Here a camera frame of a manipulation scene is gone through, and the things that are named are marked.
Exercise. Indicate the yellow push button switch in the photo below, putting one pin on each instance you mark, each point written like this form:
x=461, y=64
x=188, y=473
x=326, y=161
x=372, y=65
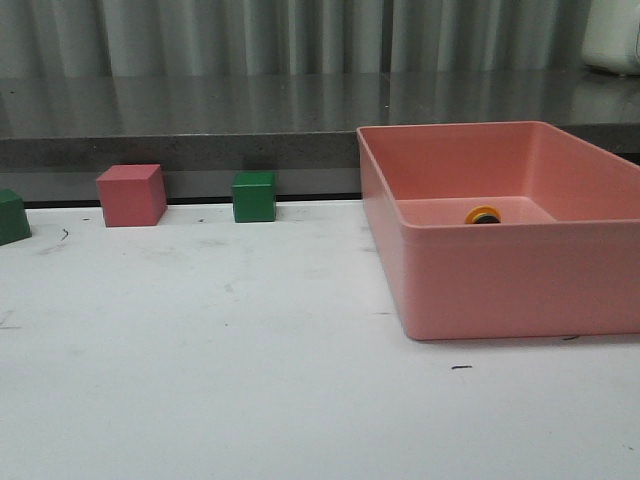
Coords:
x=484, y=214

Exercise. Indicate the green cube block centre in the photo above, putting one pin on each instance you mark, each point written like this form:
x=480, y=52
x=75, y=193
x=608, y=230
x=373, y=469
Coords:
x=254, y=197

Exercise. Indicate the green cube block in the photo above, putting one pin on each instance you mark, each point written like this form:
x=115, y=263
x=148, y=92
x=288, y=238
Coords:
x=14, y=224
x=254, y=197

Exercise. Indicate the pink plastic bin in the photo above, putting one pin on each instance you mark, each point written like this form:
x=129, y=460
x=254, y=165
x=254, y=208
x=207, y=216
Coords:
x=563, y=261

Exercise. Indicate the pink cube block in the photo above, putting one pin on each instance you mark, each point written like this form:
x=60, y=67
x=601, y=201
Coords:
x=132, y=195

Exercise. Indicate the green cube block left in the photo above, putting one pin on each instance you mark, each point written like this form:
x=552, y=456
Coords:
x=14, y=224

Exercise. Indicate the grey pleated curtain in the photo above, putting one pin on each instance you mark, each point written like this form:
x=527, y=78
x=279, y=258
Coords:
x=75, y=39

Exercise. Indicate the white appliance on counter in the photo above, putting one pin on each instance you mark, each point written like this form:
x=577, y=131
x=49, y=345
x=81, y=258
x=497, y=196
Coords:
x=611, y=39

